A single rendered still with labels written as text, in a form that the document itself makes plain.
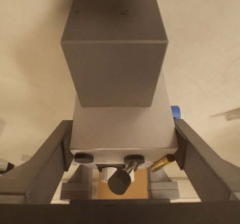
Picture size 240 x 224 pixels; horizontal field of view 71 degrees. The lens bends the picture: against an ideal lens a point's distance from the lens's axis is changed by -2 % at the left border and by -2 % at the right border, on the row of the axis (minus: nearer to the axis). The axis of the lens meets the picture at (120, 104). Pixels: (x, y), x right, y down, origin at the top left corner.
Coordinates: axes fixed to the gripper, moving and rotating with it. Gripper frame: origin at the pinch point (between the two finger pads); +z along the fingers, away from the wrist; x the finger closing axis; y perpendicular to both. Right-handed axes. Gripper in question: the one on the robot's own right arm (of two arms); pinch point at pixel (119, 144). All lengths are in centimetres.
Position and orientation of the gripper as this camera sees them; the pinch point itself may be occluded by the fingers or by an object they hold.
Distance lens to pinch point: 29.0
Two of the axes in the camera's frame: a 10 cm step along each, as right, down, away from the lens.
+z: -0.1, -8.3, 5.6
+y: 0.0, -5.6, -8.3
